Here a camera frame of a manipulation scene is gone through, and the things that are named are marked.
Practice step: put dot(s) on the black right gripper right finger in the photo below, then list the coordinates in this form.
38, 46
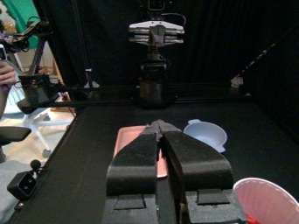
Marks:
198, 166

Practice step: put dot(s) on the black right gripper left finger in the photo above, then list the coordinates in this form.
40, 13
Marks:
132, 169

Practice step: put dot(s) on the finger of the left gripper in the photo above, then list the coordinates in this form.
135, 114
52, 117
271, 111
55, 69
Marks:
154, 35
162, 35

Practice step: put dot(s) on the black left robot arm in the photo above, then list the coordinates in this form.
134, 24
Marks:
155, 84

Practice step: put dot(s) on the person hand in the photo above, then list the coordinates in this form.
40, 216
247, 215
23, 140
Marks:
7, 74

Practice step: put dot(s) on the pink rectangular plate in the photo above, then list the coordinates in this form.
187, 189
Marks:
128, 137

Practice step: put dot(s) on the pale blue plastic bowl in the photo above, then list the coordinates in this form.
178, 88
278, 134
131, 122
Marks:
207, 133

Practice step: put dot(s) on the black cloth curtain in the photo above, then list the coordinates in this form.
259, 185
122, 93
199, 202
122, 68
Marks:
218, 40

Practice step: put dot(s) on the pink ribbed paper cup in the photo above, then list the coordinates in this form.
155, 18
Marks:
269, 201

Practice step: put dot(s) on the small red toy piece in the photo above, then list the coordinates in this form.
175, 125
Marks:
253, 219

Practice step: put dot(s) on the black foam microphone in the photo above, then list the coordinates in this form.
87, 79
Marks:
35, 164

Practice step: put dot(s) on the small black receiver box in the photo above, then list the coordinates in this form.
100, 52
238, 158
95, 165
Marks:
23, 185

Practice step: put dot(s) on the white office chair base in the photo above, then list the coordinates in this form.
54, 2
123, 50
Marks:
39, 122

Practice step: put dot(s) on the black tripod stand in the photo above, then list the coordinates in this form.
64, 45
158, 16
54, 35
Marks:
35, 38

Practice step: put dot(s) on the black chair armrest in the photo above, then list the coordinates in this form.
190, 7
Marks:
12, 134

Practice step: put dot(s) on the green cloth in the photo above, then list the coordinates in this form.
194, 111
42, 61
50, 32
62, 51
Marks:
24, 13

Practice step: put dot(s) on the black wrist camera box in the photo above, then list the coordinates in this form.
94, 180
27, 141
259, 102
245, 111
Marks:
156, 4

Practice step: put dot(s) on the grey corner bracket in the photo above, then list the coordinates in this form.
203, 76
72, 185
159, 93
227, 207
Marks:
91, 80

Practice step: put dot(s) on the black aluminium frame rail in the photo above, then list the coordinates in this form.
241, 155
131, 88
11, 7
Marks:
112, 94

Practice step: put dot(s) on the black diagonal frame bar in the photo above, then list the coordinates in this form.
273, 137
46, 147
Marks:
265, 52

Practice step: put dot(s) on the black camera on stand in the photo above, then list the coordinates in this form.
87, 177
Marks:
38, 92

